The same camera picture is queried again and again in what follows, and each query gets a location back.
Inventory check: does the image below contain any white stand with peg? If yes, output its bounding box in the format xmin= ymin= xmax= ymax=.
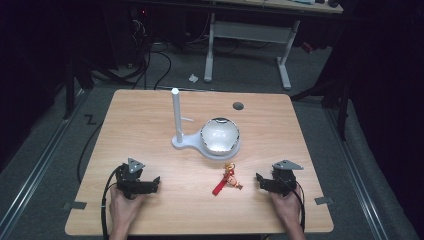
xmin=170 ymin=87 xmax=242 ymax=161

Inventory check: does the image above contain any red strap toy figure keychain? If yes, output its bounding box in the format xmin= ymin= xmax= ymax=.
xmin=211 ymin=161 xmax=244 ymax=197

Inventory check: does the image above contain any black stand leg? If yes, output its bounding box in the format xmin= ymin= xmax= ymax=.
xmin=289 ymin=64 xmax=355 ymax=142
xmin=62 ymin=58 xmax=96 ymax=121

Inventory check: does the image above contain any person's left hand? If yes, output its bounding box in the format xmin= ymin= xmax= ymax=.
xmin=109 ymin=185 xmax=145 ymax=232

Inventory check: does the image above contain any shiny silver bowl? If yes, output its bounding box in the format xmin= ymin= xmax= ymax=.
xmin=199 ymin=116 xmax=241 ymax=157

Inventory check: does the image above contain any grey tape piece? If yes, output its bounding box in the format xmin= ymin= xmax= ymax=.
xmin=313 ymin=196 xmax=335 ymax=206
xmin=62 ymin=200 xmax=88 ymax=211

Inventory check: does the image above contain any metal floor rail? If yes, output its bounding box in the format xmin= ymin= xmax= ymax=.
xmin=0 ymin=89 xmax=92 ymax=234
xmin=323 ymin=107 xmax=390 ymax=240

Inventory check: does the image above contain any thin black floor cable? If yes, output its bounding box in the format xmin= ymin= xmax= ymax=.
xmin=76 ymin=120 xmax=105 ymax=185

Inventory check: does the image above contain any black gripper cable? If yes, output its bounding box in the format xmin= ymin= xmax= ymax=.
xmin=286 ymin=179 xmax=307 ymax=234
xmin=100 ymin=165 xmax=124 ymax=240

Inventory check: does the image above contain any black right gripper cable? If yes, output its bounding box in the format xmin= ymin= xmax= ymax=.
xmin=286 ymin=179 xmax=307 ymax=234

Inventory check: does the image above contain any white-legged background desk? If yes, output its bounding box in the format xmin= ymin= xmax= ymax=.
xmin=203 ymin=0 xmax=345 ymax=92

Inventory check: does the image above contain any black floor cables bundle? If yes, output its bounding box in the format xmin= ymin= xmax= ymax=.
xmin=131 ymin=18 xmax=173 ymax=91

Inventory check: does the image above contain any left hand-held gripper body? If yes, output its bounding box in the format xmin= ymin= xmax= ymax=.
xmin=115 ymin=157 xmax=154 ymax=201

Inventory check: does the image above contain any dark computer tower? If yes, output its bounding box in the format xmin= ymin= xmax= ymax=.
xmin=101 ymin=4 xmax=149 ymax=69

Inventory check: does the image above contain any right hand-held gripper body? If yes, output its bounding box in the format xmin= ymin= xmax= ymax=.
xmin=266 ymin=159 xmax=305 ymax=197

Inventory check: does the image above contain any person's right hand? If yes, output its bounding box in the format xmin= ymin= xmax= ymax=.
xmin=269 ymin=185 xmax=303 ymax=232

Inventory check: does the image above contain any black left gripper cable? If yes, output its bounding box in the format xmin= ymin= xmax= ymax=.
xmin=100 ymin=165 xmax=124 ymax=240

